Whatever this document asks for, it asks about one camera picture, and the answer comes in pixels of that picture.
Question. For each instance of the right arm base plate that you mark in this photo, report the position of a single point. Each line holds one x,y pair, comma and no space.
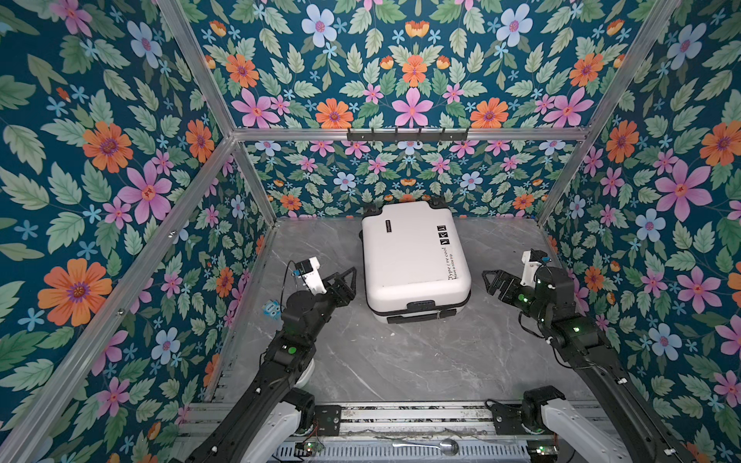
507,419

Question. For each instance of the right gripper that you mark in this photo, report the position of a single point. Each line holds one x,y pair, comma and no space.
512,283

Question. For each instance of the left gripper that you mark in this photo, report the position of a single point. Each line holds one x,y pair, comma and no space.
348,292

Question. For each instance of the metal spoon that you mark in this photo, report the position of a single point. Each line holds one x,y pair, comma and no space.
448,446

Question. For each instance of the white square clock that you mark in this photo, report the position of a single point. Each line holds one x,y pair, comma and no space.
305,377

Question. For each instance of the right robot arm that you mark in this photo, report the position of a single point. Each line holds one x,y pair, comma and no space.
579,345

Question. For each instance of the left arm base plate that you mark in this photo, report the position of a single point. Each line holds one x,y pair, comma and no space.
321,420

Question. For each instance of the black suitcase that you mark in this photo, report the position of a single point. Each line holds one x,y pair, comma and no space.
415,268

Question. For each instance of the small blue patterned box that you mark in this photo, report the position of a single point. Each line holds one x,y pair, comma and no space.
273,309

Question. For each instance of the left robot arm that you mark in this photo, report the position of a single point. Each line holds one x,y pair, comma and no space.
274,407

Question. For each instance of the black hook rail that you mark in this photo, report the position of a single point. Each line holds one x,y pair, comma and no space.
424,135

